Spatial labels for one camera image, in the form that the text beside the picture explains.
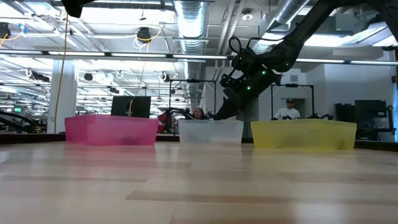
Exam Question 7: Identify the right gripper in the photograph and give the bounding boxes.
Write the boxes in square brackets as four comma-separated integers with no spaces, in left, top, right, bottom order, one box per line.
[213,68,283,121]

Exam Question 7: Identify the clear plastic bin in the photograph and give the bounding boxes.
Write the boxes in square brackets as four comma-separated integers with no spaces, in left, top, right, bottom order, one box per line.
[178,119,244,146]

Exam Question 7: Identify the person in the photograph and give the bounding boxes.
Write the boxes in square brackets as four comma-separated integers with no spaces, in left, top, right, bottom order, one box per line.
[272,97,302,121]
[192,107,206,121]

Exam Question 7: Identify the background black robot arms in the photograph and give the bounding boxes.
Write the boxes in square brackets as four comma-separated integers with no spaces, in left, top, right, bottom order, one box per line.
[167,107,218,121]
[306,113,335,121]

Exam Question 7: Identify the red chair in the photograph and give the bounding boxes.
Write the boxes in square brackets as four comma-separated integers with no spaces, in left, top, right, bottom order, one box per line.
[157,111,170,134]

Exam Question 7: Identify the yellow plastic bin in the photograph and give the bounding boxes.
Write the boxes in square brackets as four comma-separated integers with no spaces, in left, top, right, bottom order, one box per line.
[250,118,358,149]

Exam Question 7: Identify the black monitor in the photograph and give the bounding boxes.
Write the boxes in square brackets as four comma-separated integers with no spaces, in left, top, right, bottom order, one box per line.
[111,95,152,119]

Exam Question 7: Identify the black bar with light strips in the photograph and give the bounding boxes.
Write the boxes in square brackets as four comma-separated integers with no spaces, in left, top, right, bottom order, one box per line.
[0,49,398,67]

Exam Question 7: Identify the bright ceiling light panel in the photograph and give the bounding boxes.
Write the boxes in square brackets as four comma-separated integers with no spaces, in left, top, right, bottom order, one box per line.
[304,32,355,48]

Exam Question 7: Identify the pink plastic bin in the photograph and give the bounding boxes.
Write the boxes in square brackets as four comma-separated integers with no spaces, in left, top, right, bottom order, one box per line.
[64,114,160,146]

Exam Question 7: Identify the black equipment rack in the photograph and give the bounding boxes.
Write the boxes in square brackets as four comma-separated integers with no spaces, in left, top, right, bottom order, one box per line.
[334,99,396,141]

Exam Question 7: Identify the white building column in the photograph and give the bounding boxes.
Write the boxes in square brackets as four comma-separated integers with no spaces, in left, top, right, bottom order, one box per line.
[46,58,78,134]

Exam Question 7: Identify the blue panel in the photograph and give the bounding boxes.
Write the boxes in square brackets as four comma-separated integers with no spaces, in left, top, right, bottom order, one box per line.
[392,82,398,142]

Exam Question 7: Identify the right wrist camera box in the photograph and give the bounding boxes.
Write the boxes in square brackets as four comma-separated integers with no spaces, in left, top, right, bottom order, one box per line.
[220,73,242,91]

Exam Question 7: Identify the black background station frame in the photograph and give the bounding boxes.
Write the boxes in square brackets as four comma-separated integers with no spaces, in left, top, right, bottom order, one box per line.
[270,83,315,121]

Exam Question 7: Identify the ribbed silver ventilation duct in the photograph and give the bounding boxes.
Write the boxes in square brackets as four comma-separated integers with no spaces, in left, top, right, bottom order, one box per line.
[173,0,208,116]

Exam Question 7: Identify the yellow cord from reel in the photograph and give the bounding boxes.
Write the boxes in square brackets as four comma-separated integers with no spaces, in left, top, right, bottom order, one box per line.
[127,27,162,118]

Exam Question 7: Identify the black ceiling cable reel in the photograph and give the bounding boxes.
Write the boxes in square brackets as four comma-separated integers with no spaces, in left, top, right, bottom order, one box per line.
[136,26,153,44]

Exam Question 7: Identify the smooth silver ventilation duct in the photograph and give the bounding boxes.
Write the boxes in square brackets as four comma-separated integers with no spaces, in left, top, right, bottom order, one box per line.
[251,0,312,54]

